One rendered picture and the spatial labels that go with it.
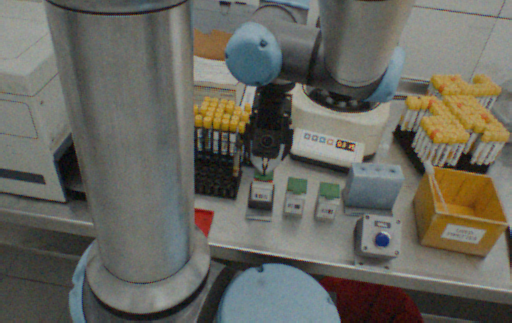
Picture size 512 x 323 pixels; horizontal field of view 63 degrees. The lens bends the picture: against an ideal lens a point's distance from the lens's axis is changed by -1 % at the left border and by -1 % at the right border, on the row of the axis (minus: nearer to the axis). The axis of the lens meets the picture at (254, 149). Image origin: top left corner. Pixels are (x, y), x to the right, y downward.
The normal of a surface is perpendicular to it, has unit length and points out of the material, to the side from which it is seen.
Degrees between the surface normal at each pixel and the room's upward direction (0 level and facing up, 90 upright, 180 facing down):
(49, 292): 0
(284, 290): 9
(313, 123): 90
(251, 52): 91
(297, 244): 0
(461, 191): 90
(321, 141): 25
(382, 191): 90
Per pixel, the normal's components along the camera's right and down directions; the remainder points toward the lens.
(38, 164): -0.14, 0.62
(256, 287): 0.18, -0.69
